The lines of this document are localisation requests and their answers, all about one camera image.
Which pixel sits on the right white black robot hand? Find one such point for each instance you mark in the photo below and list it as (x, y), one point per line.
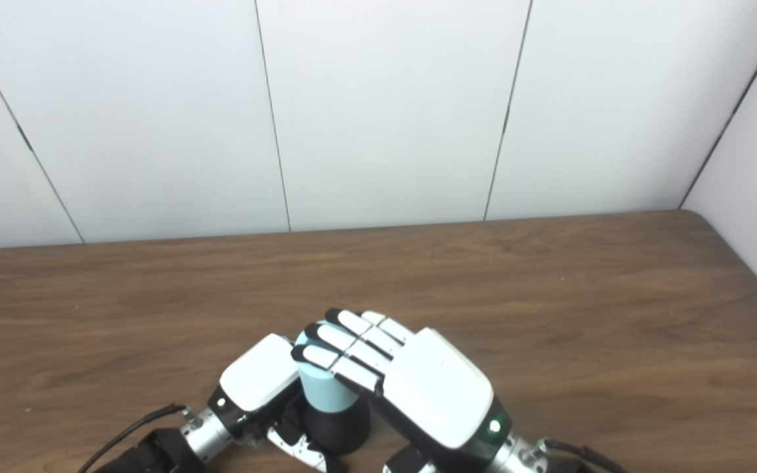
(431, 387)

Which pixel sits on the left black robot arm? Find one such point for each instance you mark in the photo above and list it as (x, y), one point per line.
(161, 450)

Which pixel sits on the black nozzle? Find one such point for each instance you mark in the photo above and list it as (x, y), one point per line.
(342, 427)

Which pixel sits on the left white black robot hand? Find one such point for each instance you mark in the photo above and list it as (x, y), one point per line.
(260, 374)

